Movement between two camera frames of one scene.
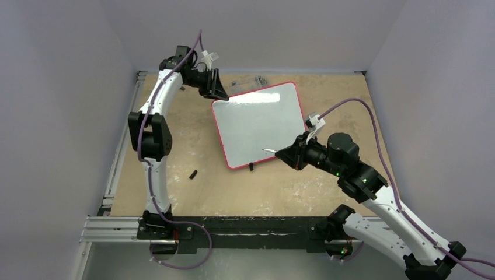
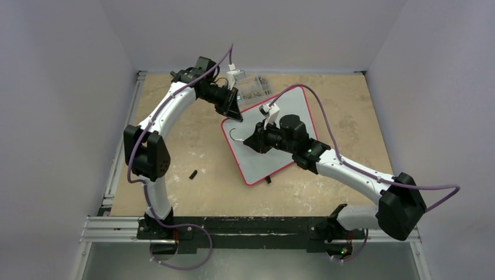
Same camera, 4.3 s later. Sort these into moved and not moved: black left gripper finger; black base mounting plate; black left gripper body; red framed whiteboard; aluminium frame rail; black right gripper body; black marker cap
Moved: black left gripper body; red framed whiteboard; black left gripper finger; black right gripper body
Not moved: aluminium frame rail; black base mounting plate; black marker cap
